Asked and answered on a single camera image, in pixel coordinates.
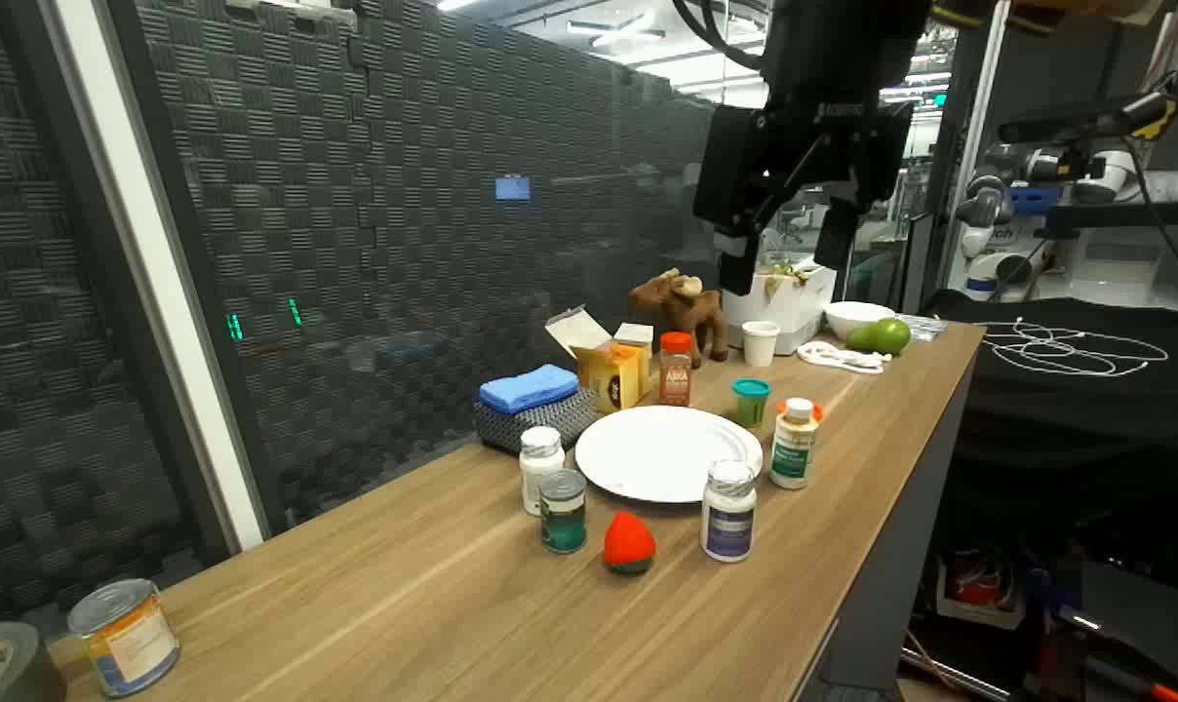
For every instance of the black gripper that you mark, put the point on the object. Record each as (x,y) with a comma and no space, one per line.
(848,52)

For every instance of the green tub teal lid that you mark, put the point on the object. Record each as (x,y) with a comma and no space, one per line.
(749,399)

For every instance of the brown spice jar orange lid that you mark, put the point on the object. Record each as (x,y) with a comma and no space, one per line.
(675,370)

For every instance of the white bottle purple label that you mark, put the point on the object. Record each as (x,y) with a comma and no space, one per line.
(731,515)

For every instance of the dark green label bottle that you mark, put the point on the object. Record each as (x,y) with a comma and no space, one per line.
(563,515)

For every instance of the white paper plate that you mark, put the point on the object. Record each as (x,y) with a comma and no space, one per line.
(668,452)

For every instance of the white bowl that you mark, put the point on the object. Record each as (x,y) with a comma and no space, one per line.
(857,312)

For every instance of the white paper cup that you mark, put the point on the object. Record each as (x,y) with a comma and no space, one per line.
(759,346)

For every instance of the brown plush moose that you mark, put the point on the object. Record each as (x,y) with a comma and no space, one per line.
(675,308)

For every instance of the green toy pear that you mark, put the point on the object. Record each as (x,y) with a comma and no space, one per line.
(889,338)

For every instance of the white bottle green label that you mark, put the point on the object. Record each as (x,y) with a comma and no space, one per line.
(794,450)

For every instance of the yellow open tea box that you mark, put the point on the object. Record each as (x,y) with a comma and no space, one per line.
(615,374)

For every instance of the white lab equipment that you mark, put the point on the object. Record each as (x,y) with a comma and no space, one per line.
(1070,253)

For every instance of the grey perforated metal box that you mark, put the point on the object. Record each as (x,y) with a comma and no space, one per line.
(550,426)

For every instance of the black covered side table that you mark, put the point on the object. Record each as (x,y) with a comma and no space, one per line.
(1070,403)

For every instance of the red toy strawberry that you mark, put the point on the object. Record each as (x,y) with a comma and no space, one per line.
(629,542)

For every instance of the red white box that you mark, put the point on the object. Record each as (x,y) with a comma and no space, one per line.
(979,586)

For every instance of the tin can with label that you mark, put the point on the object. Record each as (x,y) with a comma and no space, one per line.
(127,641)

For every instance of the white window frame post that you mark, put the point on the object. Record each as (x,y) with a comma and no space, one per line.
(162,284)

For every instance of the grey duct tape roll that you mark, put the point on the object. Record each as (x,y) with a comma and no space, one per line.
(6,663)

